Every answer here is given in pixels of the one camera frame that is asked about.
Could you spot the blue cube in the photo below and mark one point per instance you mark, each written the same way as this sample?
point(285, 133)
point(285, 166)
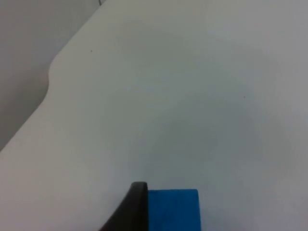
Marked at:
point(173, 211)

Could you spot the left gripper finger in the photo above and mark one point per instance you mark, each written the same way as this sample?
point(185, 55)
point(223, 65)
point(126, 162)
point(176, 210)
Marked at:
point(134, 211)

